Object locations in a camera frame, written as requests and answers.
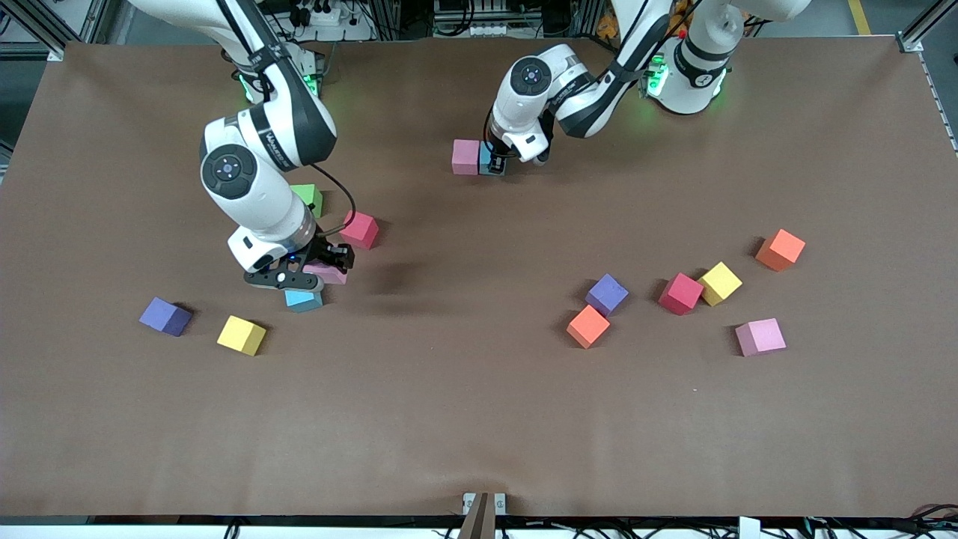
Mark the cyan foam cube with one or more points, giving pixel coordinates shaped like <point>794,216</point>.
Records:
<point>303,301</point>
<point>486,159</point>

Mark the aluminium frame profile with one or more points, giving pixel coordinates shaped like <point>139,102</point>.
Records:
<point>37,22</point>
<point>928,22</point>

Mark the purple foam cube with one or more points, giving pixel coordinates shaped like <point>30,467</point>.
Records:
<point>606,293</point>
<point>165,316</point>

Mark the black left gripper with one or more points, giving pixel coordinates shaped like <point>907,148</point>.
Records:
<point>495,159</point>

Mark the orange foam cube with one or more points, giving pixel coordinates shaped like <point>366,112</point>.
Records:
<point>780,249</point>
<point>587,326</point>

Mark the yellow foam cube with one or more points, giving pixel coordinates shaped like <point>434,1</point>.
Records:
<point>720,283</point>
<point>241,335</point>

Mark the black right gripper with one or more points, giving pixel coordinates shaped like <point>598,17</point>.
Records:
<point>326,251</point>

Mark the brown table cover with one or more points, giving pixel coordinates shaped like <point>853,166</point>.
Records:
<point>479,419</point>

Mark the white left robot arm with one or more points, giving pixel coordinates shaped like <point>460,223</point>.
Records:
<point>531,97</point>

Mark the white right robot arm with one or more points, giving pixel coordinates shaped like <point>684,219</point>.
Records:
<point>254,187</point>

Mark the white rack device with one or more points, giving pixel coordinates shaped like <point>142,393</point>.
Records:
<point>479,28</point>

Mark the aluminium table side rail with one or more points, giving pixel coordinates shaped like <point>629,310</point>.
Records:
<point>940,97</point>

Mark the brown post with metal bracket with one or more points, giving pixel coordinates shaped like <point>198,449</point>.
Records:
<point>483,509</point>

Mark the orange bag pile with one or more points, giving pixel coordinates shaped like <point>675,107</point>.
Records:
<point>610,26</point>

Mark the pink foam cube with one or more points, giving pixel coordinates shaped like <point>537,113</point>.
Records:
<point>464,156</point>
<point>329,275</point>
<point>760,336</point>

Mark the white power strip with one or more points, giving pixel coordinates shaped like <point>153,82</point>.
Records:
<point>325,19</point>

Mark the green foam cube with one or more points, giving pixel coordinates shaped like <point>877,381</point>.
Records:
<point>313,201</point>

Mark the red foam cube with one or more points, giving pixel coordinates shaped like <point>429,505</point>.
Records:
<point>364,232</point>
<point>680,293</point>

